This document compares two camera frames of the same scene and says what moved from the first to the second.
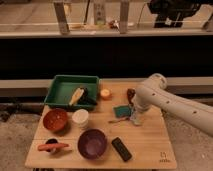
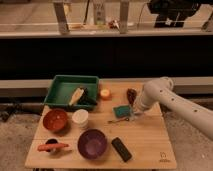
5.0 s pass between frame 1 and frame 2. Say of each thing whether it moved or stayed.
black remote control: stayed
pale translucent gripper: moved
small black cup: stayed
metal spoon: stayed
